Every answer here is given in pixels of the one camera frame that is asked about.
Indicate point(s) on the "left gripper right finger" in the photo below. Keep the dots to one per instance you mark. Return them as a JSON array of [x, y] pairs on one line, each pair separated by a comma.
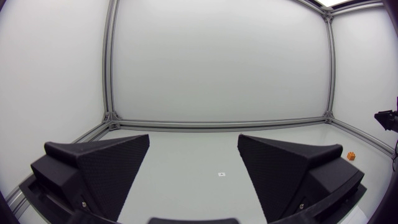
[[283, 177]]

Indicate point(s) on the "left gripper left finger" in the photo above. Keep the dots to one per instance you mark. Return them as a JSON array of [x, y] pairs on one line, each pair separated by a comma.
[[102, 174]]

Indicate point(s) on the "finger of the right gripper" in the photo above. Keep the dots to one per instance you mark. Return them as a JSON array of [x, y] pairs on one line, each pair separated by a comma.
[[385, 119]]

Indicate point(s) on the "orange toy brick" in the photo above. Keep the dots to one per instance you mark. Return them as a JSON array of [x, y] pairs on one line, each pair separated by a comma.
[[351, 156]]

